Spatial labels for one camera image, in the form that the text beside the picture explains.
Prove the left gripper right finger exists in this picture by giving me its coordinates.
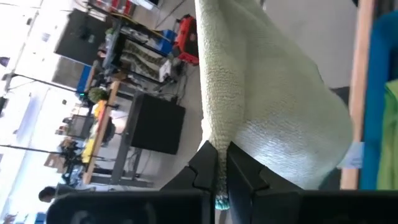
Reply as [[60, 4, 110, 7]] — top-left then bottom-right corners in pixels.
[[226, 141, 304, 224]]

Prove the red toolbox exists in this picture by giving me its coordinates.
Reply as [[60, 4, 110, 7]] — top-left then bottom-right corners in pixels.
[[175, 14, 200, 66]]

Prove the black cabinet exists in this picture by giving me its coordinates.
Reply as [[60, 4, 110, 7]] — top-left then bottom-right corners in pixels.
[[129, 92, 187, 156]]

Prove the pale green towel teal hem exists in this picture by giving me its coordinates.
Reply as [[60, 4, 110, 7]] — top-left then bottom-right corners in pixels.
[[193, 0, 354, 211]]

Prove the blue storage crate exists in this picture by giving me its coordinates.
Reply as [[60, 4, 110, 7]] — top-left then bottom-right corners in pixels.
[[154, 29, 175, 56]]

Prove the person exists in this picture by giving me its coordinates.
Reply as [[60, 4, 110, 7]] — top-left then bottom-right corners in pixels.
[[37, 183, 97, 204]]

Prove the small green plant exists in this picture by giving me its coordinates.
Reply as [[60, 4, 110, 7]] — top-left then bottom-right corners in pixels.
[[88, 86, 109, 103]]

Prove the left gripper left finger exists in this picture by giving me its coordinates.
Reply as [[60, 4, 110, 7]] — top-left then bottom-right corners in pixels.
[[160, 140, 219, 192]]

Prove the lime green microfiber towel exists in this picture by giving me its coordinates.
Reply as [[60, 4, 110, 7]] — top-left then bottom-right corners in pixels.
[[376, 78, 398, 191]]

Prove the yellow cloth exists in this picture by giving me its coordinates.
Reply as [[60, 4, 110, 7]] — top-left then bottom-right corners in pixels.
[[80, 138, 96, 165]]

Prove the cluttered equipment shelf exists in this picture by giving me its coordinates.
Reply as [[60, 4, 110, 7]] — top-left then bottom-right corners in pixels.
[[102, 18, 174, 85]]

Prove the black wall board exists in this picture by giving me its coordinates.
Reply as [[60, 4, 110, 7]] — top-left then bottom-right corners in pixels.
[[54, 8, 118, 67]]

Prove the wooden workbench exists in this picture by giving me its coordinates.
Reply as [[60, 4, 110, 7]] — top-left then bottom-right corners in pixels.
[[81, 80, 121, 185]]

